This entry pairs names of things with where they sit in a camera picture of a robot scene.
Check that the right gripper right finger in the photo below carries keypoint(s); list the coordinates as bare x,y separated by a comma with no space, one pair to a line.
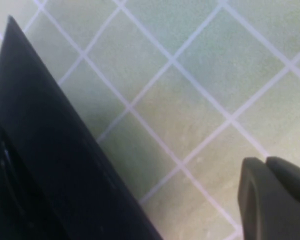
295,180

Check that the black glasses case patterned side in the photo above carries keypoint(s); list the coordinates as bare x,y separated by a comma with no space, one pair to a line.
65,162

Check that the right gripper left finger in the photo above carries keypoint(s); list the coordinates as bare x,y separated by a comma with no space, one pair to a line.
265,212

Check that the green checked tablecloth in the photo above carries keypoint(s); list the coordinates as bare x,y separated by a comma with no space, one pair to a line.
190,87

